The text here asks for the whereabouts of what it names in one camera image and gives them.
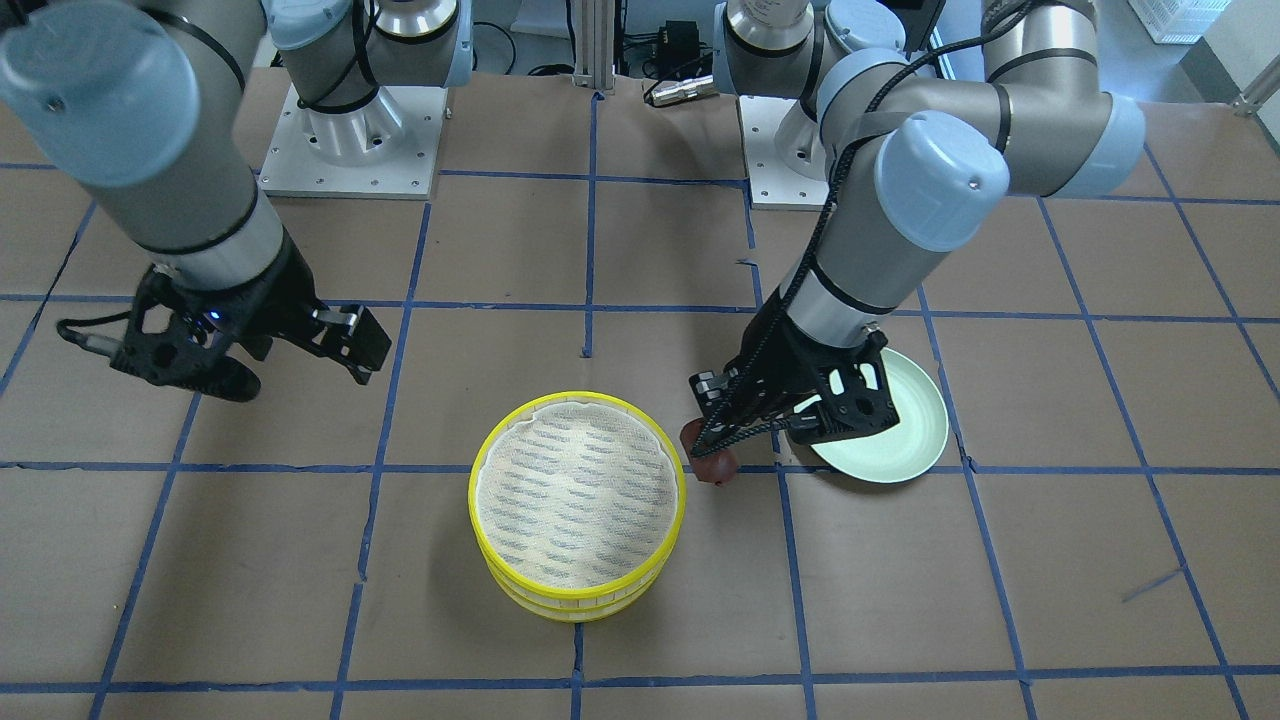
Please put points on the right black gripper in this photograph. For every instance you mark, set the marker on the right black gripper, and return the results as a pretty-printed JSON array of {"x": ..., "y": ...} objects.
[{"x": 277, "y": 296}]

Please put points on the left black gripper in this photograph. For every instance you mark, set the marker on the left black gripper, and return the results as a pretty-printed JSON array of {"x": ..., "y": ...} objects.
[{"x": 792, "y": 368}]

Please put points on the brown steamed bun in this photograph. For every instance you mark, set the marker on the brown steamed bun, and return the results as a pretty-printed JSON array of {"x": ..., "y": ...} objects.
[{"x": 718, "y": 469}]

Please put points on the yellow steamer layer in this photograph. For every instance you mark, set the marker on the yellow steamer layer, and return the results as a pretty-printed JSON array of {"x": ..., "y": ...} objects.
[
  {"x": 576, "y": 492},
  {"x": 593, "y": 606}
]

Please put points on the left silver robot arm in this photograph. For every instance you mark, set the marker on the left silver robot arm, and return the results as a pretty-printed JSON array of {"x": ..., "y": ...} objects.
[{"x": 914, "y": 165}]

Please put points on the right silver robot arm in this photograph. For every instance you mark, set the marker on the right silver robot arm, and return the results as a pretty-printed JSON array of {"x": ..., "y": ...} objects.
[{"x": 183, "y": 119}]

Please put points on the light green plate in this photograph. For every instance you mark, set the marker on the light green plate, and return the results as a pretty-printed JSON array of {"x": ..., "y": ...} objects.
[{"x": 910, "y": 448}]

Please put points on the silver connector plug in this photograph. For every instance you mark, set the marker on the silver connector plug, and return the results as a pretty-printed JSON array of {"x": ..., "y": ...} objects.
[{"x": 678, "y": 91}]

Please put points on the black power adapter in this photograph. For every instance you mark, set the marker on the black power adapter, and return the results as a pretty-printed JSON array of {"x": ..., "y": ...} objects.
[{"x": 677, "y": 43}]

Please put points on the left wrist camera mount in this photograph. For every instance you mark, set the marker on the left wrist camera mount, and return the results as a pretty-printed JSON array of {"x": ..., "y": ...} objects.
[{"x": 847, "y": 389}]

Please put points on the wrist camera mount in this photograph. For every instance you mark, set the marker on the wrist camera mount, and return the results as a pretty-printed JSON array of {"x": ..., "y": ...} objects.
[
  {"x": 847, "y": 389},
  {"x": 173, "y": 336}
]

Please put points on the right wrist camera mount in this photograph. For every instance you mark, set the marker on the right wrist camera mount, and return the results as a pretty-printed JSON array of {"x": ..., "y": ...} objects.
[{"x": 173, "y": 336}]

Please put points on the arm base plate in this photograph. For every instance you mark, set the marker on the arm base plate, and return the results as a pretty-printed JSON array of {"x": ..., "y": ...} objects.
[
  {"x": 386, "y": 150},
  {"x": 785, "y": 161}
]

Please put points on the aluminium frame post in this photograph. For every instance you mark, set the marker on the aluminium frame post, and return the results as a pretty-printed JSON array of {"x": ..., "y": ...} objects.
[{"x": 595, "y": 36}]

